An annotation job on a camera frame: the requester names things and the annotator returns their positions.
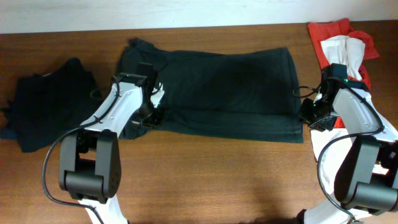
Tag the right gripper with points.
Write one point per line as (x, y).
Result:
(304, 116)

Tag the blue folded garment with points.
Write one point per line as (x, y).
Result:
(7, 134)

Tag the folded black clothes stack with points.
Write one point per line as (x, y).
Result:
(46, 106)

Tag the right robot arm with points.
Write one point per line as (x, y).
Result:
(367, 178)

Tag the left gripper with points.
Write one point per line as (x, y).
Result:
(155, 122)

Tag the red t-shirt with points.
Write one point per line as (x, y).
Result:
(323, 31)

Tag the dark green t-shirt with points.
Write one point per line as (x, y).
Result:
(240, 96)

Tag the white t-shirt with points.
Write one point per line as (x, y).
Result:
(348, 51)

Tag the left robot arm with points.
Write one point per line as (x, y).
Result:
(90, 165)

